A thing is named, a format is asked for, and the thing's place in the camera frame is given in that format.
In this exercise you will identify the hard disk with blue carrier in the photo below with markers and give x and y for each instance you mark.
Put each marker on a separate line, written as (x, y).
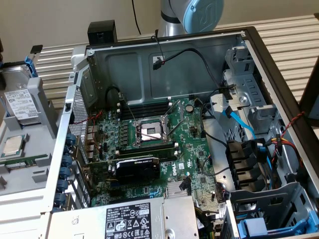
(15, 82)

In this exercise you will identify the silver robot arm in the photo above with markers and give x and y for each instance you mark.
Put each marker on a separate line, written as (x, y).
(174, 25)

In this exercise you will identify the grey disk bay cage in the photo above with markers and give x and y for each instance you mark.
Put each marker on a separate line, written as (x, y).
(261, 196)

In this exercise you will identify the blue plastic disk carrier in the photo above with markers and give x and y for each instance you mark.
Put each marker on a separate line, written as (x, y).
(255, 225)

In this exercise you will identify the black RAM slot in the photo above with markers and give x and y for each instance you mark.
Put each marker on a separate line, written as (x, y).
(147, 106)
(147, 144)
(147, 113)

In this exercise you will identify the CPU socket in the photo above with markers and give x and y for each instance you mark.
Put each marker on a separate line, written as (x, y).
(149, 132)

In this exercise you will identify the metal socket cover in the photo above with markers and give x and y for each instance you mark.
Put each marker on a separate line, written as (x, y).
(181, 109)

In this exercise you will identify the thin socket locking lever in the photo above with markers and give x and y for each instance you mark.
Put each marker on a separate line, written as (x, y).
(129, 111)

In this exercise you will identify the silver coin cell battery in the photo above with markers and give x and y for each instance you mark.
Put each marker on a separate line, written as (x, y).
(190, 108)

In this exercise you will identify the green RAM stick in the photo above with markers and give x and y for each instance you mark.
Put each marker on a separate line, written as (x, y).
(37, 156)
(144, 151)

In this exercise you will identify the green Dell motherboard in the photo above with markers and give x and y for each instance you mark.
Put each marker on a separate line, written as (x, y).
(189, 149)

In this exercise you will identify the black graphics card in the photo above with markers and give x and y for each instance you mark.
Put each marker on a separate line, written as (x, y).
(137, 170)

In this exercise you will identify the open PC case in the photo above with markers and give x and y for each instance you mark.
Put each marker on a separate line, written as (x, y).
(124, 74)

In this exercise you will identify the silver chipset heatsink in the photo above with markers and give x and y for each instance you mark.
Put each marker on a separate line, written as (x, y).
(173, 189)

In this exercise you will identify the grey metal drive cage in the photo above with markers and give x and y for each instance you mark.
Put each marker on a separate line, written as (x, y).
(249, 84)

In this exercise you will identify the black plastic box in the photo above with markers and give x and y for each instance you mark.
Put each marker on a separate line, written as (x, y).
(102, 30)

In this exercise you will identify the silver power supply unit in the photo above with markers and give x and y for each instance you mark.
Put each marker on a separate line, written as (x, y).
(87, 221)

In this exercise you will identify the grey parts rack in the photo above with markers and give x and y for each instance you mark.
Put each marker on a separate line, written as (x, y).
(37, 149)

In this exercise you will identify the silver CPU chip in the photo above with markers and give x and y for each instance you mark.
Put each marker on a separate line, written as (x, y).
(12, 147)

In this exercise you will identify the dark brown panel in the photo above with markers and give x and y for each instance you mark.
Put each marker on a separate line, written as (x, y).
(307, 82)

